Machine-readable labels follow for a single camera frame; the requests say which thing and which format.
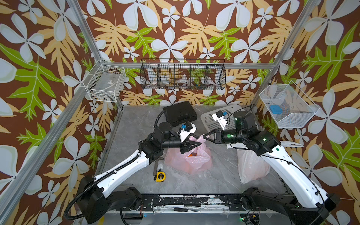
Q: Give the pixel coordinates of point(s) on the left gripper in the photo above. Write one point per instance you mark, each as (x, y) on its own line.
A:
(185, 146)

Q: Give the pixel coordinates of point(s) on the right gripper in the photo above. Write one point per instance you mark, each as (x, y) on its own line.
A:
(218, 137)

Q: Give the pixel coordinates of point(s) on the orange fruit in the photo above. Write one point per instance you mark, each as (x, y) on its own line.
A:
(193, 154)

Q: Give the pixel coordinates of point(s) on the pink printed plastic bag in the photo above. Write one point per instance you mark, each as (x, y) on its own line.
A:
(190, 165)

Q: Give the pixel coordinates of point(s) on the white plastic bag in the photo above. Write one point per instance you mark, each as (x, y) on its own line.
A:
(252, 167)

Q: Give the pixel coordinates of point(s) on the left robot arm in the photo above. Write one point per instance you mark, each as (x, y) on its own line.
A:
(96, 196)

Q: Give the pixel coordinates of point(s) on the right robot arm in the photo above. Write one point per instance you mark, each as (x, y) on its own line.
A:
(309, 204)

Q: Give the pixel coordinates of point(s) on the white plastic perforated basket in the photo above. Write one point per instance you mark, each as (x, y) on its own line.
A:
(233, 110)

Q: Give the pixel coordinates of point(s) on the black plastic tool case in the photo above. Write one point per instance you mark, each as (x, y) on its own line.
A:
(180, 113)

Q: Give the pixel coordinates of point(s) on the yellow tape measure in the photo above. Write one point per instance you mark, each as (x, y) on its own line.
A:
(160, 176)

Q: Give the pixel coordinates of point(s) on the large metal hex key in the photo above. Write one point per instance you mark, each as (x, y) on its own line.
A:
(158, 165)

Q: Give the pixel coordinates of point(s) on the white tape roll in basket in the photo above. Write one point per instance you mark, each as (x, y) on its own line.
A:
(183, 83)

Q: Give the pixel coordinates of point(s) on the black screwdriver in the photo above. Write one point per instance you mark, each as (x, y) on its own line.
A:
(178, 209)

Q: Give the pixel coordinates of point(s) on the blue object in basket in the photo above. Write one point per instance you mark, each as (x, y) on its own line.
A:
(276, 110)

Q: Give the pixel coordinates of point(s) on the white mesh basket right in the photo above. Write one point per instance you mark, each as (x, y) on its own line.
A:
(298, 107)

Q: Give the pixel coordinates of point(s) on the yellow tape roll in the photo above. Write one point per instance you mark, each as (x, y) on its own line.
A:
(101, 221)

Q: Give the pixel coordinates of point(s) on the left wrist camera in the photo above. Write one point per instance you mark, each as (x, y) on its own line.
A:
(186, 130)

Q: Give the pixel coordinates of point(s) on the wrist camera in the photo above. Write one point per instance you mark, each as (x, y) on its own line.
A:
(222, 118)
(186, 130)

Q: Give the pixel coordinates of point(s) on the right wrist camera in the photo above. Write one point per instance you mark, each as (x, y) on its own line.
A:
(222, 118)

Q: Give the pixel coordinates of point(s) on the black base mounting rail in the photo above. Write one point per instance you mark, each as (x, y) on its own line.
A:
(231, 202)

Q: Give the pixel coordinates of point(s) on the black wire basket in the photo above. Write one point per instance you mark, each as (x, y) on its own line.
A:
(203, 74)

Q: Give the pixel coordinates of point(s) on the white wire basket left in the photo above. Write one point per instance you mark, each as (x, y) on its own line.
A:
(104, 82)

